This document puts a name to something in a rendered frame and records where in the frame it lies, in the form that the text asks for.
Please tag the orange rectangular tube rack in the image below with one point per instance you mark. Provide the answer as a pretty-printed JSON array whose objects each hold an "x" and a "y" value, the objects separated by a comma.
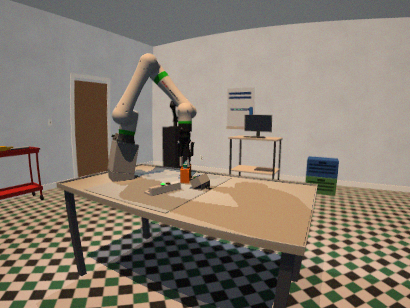
[{"x": 185, "y": 174}]

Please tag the white button panel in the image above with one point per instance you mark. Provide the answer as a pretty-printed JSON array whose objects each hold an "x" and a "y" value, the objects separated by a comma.
[{"x": 202, "y": 180}]

